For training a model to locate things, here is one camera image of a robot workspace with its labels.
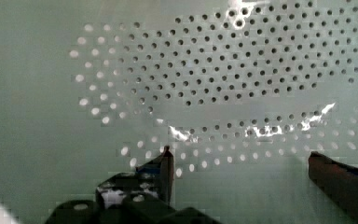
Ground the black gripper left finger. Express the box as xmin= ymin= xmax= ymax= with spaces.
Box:
xmin=95 ymin=146 xmax=174 ymax=209

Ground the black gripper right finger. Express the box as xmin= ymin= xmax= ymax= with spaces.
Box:
xmin=308 ymin=151 xmax=358 ymax=223

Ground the mint green plastic strainer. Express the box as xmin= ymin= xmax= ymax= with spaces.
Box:
xmin=0 ymin=0 xmax=358 ymax=224

